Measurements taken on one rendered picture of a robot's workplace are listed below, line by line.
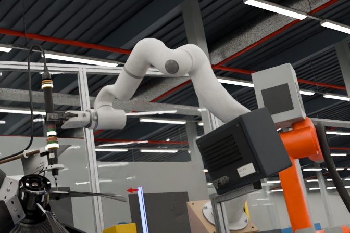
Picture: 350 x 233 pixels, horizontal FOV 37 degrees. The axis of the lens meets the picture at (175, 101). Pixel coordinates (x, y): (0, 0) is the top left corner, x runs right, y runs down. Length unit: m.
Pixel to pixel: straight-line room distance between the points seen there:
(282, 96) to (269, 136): 4.24
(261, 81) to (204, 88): 3.93
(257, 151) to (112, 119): 0.87
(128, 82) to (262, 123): 0.73
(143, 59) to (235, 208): 0.68
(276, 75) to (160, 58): 3.97
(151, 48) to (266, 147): 0.69
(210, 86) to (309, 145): 3.85
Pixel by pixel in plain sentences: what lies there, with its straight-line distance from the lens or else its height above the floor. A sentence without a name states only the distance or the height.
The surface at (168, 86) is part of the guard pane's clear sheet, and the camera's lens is 3.31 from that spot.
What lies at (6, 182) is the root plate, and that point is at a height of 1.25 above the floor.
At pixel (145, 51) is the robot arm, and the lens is 2.02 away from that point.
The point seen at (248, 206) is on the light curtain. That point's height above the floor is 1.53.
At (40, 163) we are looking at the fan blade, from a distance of 2.22.
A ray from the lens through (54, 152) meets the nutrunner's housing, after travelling 2.10.
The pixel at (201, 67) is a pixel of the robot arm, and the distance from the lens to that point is 2.01.
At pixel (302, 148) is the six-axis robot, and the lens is 5.75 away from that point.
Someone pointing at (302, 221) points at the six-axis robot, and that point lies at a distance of 5.79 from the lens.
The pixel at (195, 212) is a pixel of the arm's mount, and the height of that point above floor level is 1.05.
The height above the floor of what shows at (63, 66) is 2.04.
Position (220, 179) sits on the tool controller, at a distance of 1.62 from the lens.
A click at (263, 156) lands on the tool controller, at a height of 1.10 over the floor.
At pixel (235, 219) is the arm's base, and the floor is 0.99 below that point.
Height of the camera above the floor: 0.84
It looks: 18 degrees up
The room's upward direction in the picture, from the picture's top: 10 degrees counter-clockwise
